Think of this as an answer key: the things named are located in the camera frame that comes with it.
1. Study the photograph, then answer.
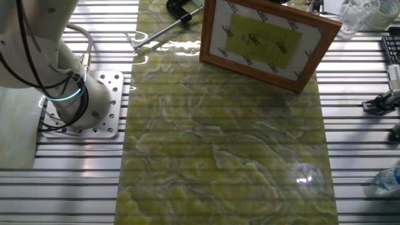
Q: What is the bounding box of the black C-clamp with steel screw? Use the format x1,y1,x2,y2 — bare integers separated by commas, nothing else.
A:
124,0,206,53

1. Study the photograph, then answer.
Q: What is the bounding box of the green marble pattern mat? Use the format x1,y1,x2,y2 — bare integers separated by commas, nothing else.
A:
114,0,340,225

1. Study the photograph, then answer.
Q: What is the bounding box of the clear plastic cup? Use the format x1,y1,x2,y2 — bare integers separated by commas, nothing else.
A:
336,0,381,40

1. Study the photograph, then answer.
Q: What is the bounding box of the clear water bottle blue cap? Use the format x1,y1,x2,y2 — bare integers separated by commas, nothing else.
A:
374,165,400,192

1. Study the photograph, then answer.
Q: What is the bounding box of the black keyboard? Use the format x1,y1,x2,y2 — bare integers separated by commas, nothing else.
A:
380,34,400,65

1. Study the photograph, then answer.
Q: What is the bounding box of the clear tape roll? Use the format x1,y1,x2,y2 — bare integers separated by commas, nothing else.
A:
365,0,400,31

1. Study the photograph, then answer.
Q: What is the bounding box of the wooden picture frame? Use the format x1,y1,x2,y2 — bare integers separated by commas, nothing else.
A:
199,0,343,94

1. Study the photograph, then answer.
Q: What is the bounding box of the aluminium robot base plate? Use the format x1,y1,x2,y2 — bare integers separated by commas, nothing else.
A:
40,70,125,139

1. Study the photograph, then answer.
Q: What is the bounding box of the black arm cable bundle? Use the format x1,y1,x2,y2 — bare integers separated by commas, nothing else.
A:
0,0,91,133

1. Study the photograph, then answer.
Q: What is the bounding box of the grey cable with metal connector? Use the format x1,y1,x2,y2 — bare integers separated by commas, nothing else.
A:
62,23,94,73

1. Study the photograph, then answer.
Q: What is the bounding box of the grey camera on black mount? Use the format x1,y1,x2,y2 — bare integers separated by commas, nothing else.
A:
307,0,324,15

